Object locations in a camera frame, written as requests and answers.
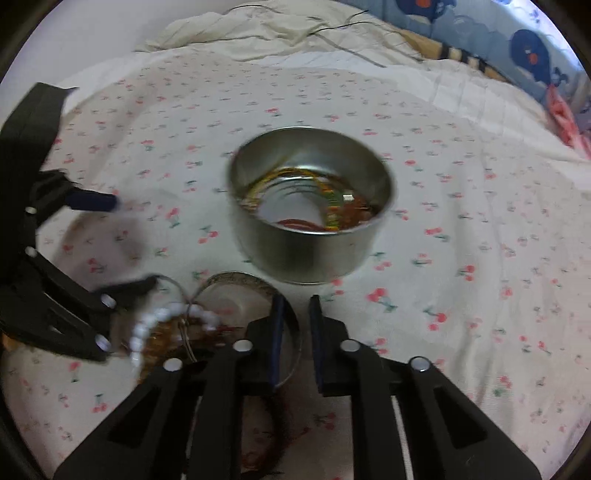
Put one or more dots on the round metal tin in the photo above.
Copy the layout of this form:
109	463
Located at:
300	251

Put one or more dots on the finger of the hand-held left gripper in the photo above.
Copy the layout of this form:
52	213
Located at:
131	287
92	201

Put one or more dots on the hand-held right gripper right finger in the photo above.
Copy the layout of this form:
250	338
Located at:
315	339

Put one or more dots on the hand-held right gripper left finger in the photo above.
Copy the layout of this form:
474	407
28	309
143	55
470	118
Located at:
278	339

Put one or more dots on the orange black striped cloth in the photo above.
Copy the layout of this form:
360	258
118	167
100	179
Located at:
455	53

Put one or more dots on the cherry print bedsheet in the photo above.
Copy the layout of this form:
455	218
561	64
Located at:
461	207

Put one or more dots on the pink cloth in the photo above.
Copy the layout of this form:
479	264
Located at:
565	120

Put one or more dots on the cream duvet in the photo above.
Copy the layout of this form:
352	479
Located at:
258	23

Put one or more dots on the whale print bed bumper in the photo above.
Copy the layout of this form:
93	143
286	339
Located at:
531	46

